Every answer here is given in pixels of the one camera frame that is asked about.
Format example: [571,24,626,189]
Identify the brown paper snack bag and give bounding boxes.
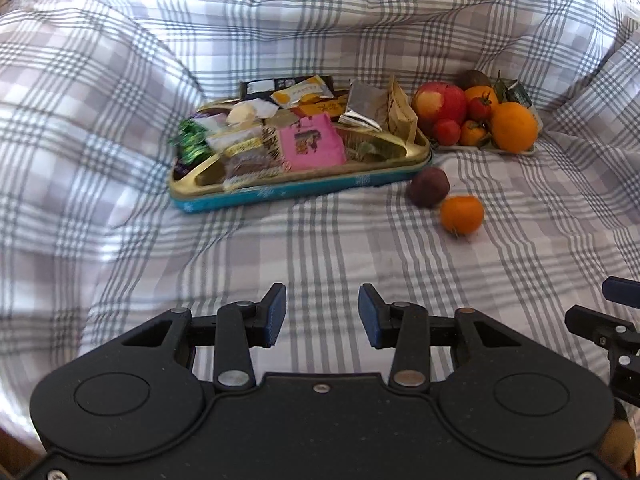
[387,76,418,148]

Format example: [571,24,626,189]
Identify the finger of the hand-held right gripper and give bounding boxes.
[602,276,640,308]
[565,305,640,401]

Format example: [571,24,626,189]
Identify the white foam tray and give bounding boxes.
[430,135,541,157]

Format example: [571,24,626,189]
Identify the brown kiwi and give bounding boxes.
[456,69,493,91]

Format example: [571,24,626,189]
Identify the yellow snack packet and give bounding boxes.
[270,76,333,108]

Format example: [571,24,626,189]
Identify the purple passion fruit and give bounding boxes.
[406,166,451,209]

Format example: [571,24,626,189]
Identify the grey plaid blanket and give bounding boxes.
[0,0,640,461]

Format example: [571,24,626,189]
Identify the small tangerine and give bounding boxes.
[464,85,500,108]
[440,195,486,237]
[459,120,488,147]

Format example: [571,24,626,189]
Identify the silver foil packet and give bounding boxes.
[339,79,391,132]

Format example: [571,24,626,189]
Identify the large orange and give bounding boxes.
[490,101,540,154]

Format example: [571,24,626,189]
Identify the green wrapped candies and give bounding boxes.
[167,119,208,166]

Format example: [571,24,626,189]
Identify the green drink can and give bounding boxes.
[505,79,543,131]

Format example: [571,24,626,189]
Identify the red apple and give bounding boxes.
[411,81,468,138]

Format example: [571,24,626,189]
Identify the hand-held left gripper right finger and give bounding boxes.
[359,283,518,393]

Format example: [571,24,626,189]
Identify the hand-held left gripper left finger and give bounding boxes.
[121,282,288,393]

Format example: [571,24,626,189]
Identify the pink snack packet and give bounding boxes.
[277,113,347,172]

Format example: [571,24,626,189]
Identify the white wrapped candy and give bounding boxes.
[227,101,278,128]

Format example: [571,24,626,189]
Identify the person's right hand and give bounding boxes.
[601,419,635,472]

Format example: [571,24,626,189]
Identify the teal snack tin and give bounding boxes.
[168,87,433,213]

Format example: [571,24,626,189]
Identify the small red tomato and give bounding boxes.
[432,119,462,146]

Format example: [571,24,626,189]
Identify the black snack packet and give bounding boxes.
[239,76,335,101]

